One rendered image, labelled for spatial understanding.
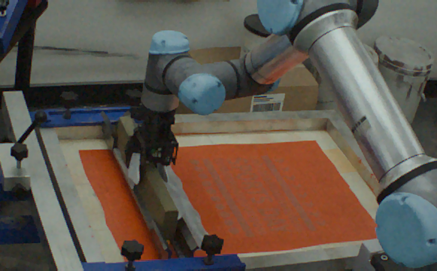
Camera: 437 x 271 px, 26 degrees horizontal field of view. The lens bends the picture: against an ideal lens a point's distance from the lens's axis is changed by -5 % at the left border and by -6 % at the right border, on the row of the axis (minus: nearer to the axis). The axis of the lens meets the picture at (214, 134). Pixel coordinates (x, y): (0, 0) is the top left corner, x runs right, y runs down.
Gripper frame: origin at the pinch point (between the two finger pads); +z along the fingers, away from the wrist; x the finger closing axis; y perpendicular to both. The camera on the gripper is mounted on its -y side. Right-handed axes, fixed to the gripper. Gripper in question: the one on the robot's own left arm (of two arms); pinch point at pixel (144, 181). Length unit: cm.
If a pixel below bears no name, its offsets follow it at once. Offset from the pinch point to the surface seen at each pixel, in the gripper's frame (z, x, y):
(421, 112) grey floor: 101, 213, -184
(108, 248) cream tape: 5.2, -11.5, 15.7
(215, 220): 5.3, 14.3, 8.4
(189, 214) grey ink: 4.8, 8.9, 6.3
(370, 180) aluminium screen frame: 3, 56, 1
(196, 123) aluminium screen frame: 2.4, 20.9, -25.3
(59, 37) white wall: 67, 28, -200
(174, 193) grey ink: 4.6, 8.1, -1.3
